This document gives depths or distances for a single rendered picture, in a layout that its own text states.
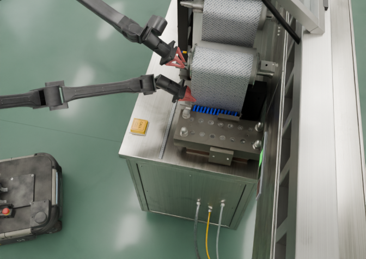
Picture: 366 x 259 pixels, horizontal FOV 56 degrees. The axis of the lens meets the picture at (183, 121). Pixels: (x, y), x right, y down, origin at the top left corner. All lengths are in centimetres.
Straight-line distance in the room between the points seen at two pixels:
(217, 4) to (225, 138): 56
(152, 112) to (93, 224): 105
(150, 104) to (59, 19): 219
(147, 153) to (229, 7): 74
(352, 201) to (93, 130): 215
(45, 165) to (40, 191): 18
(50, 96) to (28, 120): 166
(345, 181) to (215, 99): 71
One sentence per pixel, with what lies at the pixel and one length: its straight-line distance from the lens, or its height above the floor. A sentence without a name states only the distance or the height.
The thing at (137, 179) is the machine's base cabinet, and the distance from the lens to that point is 186.
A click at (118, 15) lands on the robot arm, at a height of 142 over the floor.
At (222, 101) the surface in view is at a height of 109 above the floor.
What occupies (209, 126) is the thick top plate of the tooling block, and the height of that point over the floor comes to 103.
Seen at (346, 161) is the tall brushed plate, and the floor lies 144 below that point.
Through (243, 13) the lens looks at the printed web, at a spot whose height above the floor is 138.
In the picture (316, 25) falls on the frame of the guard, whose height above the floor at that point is 168.
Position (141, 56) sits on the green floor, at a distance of 323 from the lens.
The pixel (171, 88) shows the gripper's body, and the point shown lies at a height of 115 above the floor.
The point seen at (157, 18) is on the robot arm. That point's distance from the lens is 141.
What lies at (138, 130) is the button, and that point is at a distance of 165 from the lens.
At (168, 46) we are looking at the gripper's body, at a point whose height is 133.
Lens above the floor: 233
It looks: 57 degrees down
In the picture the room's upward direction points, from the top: straight up
